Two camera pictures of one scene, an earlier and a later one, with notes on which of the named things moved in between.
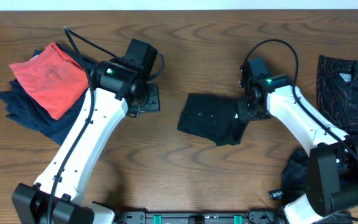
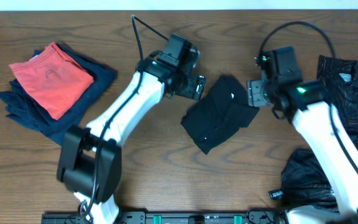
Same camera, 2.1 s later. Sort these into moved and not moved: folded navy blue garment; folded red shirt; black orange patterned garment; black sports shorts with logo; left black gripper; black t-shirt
Moved: left black gripper; black t-shirt
Not moved: folded navy blue garment; black sports shorts with logo; folded red shirt; black orange patterned garment
